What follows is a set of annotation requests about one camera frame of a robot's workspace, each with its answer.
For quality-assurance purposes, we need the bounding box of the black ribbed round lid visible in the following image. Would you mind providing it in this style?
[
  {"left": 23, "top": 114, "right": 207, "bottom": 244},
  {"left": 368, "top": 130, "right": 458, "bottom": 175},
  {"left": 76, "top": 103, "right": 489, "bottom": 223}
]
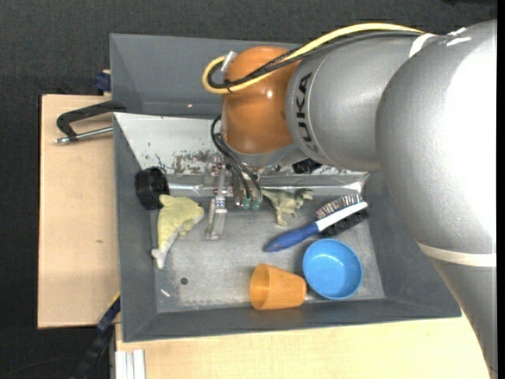
[{"left": 134, "top": 166, "right": 171, "bottom": 211}]

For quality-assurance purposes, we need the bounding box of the yellow-green plush dolphin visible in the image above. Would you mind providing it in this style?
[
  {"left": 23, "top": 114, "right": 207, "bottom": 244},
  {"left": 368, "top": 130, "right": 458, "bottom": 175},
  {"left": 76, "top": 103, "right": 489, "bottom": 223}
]
[{"left": 151, "top": 193, "right": 206, "bottom": 271}]

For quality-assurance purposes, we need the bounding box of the green toy dinosaur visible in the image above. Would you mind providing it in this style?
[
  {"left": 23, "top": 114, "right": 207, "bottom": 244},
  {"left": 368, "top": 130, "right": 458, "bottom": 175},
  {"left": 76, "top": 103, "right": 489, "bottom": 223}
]
[{"left": 260, "top": 187, "right": 315, "bottom": 227}]

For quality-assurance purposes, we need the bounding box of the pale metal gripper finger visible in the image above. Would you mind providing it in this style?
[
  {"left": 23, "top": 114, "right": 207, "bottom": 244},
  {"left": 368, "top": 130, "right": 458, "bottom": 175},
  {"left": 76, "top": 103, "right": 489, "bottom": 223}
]
[
  {"left": 204, "top": 197, "right": 218, "bottom": 242},
  {"left": 215, "top": 197, "right": 229, "bottom": 238}
]

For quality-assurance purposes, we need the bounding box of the blue plastic bowl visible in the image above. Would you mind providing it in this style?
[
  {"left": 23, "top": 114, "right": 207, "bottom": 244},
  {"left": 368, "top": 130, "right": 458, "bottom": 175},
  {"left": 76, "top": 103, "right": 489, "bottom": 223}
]
[{"left": 301, "top": 238, "right": 365, "bottom": 301}]

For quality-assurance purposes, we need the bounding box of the blue and white brush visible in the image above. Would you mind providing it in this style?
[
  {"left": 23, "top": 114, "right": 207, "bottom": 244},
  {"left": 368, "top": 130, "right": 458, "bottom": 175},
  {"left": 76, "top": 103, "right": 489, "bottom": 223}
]
[{"left": 263, "top": 194, "right": 370, "bottom": 253}]

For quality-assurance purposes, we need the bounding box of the pale wood flat board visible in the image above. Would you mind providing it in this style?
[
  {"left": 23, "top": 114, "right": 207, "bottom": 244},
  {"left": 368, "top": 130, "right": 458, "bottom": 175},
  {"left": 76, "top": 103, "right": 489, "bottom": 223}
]
[{"left": 37, "top": 92, "right": 122, "bottom": 329}]

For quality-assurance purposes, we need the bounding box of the grey metal bin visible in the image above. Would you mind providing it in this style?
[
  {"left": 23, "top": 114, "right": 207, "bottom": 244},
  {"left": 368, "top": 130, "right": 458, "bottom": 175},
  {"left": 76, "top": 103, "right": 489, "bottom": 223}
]
[{"left": 108, "top": 32, "right": 463, "bottom": 343}]

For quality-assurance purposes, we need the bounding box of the orange plastic cup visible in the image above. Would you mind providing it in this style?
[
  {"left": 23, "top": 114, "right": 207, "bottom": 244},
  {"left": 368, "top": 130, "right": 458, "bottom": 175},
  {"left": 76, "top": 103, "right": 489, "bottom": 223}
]
[{"left": 249, "top": 262, "right": 308, "bottom": 311}]

